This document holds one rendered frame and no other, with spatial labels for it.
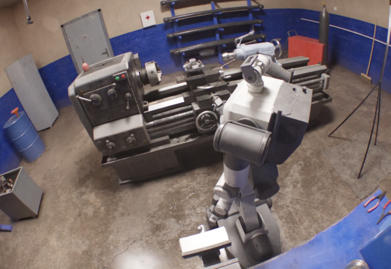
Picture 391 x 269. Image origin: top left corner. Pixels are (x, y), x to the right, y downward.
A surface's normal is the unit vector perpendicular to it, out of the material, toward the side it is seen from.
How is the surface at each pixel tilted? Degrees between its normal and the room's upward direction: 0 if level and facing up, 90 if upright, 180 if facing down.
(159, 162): 90
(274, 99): 8
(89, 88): 90
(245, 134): 11
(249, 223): 43
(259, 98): 8
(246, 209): 57
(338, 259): 0
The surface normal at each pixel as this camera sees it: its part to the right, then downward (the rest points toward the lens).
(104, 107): 0.22, 0.54
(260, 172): 0.07, -0.05
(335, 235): -0.17, -0.80
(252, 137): -0.23, -0.58
